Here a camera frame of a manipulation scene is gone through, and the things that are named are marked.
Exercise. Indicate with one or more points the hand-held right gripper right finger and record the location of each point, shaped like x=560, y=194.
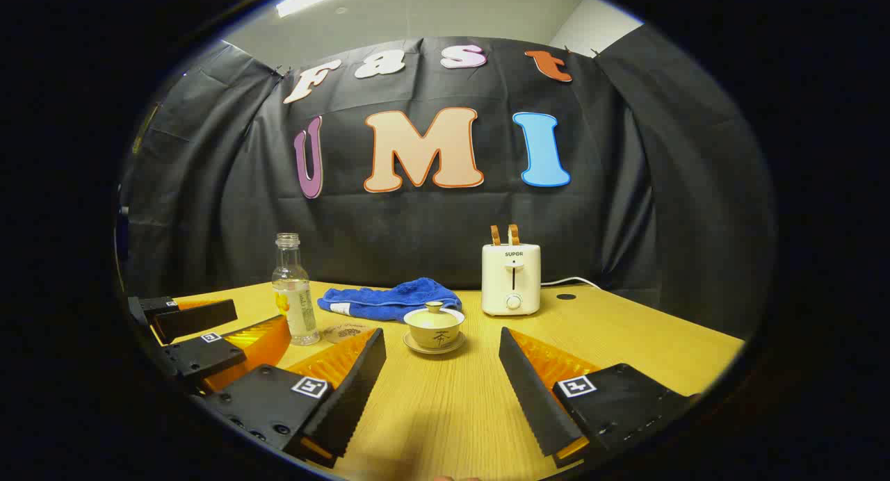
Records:
x=532, y=397

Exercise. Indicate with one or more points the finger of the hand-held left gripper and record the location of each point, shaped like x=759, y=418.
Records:
x=201, y=356
x=195, y=320

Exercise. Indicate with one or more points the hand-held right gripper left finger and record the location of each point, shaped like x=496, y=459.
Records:
x=354, y=390

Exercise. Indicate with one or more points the round cork coaster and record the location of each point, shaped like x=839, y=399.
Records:
x=344, y=331

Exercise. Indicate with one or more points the cream ceramic teacup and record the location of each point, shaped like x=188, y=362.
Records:
x=434, y=338

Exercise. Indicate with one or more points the clear glass water bottle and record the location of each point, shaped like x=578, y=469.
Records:
x=295, y=307

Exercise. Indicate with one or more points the cream teacup lid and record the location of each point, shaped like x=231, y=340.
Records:
x=434, y=315

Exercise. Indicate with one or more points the cream ceramic saucer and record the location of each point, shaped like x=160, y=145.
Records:
x=434, y=352

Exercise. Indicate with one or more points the blue towel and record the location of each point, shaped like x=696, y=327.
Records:
x=389, y=300

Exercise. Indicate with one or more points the cream toaster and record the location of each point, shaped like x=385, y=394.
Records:
x=511, y=279

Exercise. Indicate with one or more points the toast slice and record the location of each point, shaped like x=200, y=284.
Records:
x=495, y=235
x=514, y=235

